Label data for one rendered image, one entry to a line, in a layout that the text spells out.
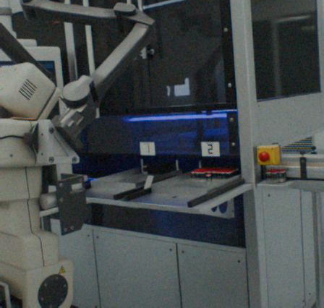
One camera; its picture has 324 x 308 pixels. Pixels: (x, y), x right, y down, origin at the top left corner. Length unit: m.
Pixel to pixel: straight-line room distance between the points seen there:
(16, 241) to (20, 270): 0.08
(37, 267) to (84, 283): 1.33
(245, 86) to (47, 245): 0.97
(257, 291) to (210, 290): 0.23
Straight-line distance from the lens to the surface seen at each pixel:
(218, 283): 2.09
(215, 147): 1.90
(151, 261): 2.27
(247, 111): 1.82
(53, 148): 1.18
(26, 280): 1.35
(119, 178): 2.16
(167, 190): 1.75
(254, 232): 1.91
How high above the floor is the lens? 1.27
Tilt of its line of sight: 6 degrees down
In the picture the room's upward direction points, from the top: 5 degrees counter-clockwise
